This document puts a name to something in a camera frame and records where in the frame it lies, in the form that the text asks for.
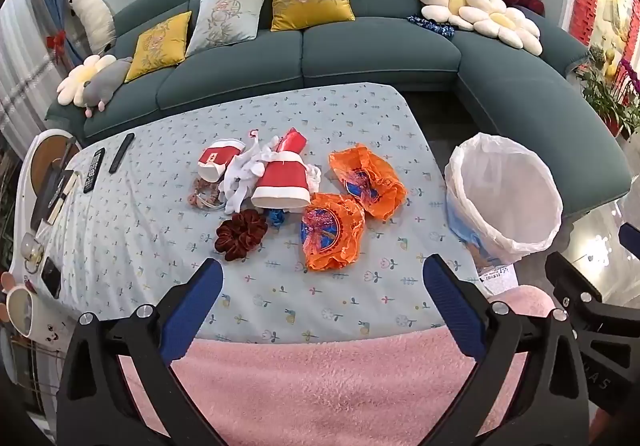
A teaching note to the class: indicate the bin with white liner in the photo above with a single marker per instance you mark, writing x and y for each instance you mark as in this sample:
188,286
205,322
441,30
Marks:
500,196

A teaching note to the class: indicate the white sheer curtain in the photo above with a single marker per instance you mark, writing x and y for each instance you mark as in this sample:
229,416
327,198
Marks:
22,75

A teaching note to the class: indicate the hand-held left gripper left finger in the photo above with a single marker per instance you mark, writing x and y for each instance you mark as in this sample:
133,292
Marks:
192,311

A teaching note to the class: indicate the black remote control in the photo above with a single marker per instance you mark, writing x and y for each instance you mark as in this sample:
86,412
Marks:
93,170
122,153

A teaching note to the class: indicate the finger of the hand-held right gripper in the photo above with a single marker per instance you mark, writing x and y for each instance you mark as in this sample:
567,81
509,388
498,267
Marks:
631,241
575,283

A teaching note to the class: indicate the pink fleece cloth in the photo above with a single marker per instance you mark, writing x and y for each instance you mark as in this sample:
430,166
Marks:
325,386

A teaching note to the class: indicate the white tissue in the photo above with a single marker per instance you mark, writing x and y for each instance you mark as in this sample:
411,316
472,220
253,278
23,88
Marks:
240,178

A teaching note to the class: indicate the white panda plush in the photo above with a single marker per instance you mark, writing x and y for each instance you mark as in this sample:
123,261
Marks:
92,18

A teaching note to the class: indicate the pale blue embroidered cushion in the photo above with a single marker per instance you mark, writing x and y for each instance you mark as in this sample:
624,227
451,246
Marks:
225,23

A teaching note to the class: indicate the pale blue floral tablecloth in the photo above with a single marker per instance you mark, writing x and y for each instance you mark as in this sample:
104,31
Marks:
150,236

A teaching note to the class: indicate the green potted plant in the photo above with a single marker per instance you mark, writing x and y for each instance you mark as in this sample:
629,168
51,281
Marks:
607,105

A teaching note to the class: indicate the orange plastic bag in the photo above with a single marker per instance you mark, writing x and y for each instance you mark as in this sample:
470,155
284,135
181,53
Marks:
350,221
385,191

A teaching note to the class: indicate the purple orchid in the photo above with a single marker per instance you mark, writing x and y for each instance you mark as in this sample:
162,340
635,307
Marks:
632,75

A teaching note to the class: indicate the yellow gourd ornament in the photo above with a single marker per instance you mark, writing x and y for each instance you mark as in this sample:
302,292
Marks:
610,63

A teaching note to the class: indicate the dark notebook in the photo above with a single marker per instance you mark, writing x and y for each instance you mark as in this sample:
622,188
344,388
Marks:
52,198

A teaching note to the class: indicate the white bear face mug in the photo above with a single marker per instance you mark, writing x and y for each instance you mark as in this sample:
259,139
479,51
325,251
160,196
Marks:
32,313

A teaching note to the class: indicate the blue patterned cloth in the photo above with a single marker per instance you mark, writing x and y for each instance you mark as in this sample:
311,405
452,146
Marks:
430,24

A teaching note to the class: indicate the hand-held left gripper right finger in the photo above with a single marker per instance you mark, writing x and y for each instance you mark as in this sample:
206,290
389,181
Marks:
452,306

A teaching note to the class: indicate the small red paper cup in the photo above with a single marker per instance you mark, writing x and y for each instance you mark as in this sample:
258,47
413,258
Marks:
217,160

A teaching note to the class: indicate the black phone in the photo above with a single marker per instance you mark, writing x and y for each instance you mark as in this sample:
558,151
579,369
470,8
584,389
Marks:
51,277

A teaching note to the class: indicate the clear glass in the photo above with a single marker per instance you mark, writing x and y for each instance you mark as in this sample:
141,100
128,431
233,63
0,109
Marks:
32,253

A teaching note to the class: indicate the red curtain bow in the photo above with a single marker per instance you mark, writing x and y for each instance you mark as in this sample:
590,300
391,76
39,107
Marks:
57,41

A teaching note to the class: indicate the dark red velvet scrunchie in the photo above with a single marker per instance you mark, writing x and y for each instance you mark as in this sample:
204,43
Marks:
230,238

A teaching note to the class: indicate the large red paper cup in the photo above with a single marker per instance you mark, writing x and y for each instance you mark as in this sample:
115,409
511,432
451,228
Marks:
282,181

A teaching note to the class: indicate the teal corner sofa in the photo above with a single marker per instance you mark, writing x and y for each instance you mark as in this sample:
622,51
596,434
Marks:
380,60

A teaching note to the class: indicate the white round side table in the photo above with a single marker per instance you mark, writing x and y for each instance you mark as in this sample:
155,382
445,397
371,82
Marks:
35,150

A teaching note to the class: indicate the small blue wrapper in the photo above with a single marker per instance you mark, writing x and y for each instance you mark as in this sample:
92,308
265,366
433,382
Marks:
276,217

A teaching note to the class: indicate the grey plush mouse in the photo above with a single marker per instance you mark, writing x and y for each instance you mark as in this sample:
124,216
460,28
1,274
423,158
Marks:
107,83

